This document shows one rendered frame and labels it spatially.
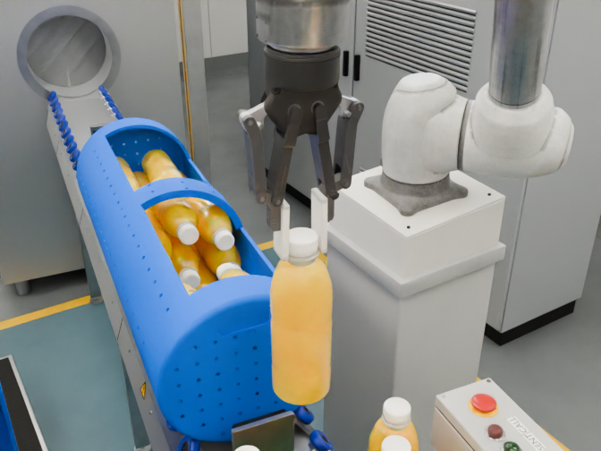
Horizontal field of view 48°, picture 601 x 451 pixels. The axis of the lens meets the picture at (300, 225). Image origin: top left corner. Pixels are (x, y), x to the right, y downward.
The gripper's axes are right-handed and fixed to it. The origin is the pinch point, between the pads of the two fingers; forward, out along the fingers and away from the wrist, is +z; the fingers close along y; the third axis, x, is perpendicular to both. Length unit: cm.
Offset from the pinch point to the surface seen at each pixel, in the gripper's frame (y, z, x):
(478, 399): -27.5, 33.4, 2.5
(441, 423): -23.1, 38.5, 0.4
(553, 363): -153, 145, -97
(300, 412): -8, 47, -18
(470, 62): -130, 33, -147
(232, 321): 3.1, 25.4, -18.5
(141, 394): 15, 58, -45
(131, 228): 12, 26, -53
